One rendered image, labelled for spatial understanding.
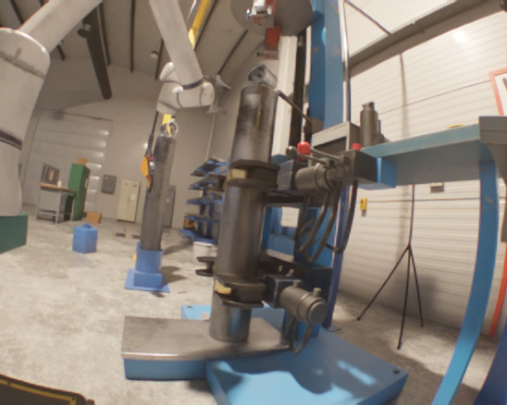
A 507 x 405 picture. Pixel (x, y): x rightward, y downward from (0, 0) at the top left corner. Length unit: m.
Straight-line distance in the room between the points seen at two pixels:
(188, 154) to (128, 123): 3.38
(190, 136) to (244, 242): 11.42
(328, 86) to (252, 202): 0.90
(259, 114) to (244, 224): 0.54
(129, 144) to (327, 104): 11.13
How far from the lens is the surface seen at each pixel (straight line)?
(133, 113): 12.62
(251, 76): 1.50
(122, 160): 12.02
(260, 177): 0.96
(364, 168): 0.77
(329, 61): 1.76
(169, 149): 2.45
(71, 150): 12.59
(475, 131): 0.70
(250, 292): 0.98
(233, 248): 1.15
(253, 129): 1.22
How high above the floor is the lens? 0.77
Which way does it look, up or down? 5 degrees up
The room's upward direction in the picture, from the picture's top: 7 degrees clockwise
